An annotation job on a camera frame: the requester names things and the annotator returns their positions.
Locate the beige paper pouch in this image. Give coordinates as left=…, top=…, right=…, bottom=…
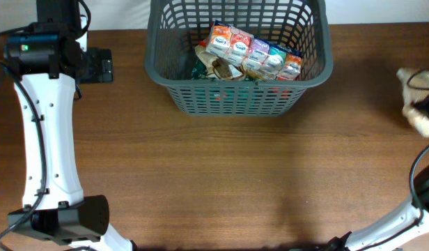
left=396, top=68, right=429, bottom=138

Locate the green Nescafe coffee bag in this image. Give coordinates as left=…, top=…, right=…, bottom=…
left=191, top=57, right=257, bottom=105

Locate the beige Pantree snack bag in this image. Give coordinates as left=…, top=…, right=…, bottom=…
left=192, top=45, right=247, bottom=81

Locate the orange spaghetti packet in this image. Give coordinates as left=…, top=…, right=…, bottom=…
left=198, top=38, right=292, bottom=98

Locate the Kleenex tissue multipack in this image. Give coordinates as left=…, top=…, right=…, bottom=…
left=203, top=20, right=302, bottom=81

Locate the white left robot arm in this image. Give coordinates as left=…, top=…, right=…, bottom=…
left=1, top=1, right=136, bottom=250

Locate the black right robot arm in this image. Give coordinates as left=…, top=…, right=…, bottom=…
left=324, top=68, right=429, bottom=251

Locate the grey plastic basket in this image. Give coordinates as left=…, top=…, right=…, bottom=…
left=145, top=0, right=333, bottom=116

